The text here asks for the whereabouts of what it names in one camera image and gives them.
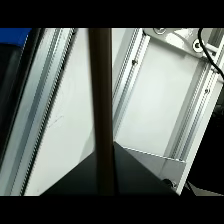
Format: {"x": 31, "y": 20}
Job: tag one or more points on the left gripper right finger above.
{"x": 140, "y": 176}

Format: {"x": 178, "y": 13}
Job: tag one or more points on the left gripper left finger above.
{"x": 76, "y": 180}

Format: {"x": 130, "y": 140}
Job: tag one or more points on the blue long-sleeved shirt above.
{"x": 13, "y": 36}

